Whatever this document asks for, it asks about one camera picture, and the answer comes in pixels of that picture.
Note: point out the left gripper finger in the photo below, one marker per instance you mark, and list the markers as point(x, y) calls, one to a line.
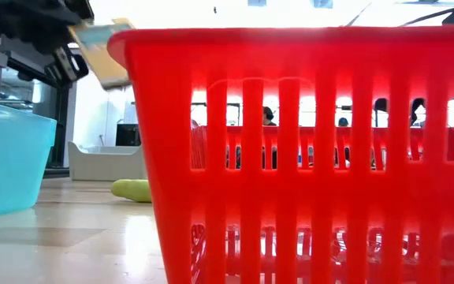
point(67, 65)

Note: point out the yellow green crayon box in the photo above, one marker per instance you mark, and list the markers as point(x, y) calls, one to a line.
point(105, 59)

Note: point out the black computer monitor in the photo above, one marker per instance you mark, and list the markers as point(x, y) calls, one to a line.
point(127, 135)

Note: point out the white plastic tub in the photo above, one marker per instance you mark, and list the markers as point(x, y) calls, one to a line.
point(105, 165)

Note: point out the teal translucent plastic bin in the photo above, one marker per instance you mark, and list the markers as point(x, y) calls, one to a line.
point(10, 158)

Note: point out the person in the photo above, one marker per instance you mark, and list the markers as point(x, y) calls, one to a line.
point(343, 122)
point(268, 116)

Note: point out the red plastic slotted basket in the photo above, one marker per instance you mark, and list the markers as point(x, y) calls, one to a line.
point(290, 197)

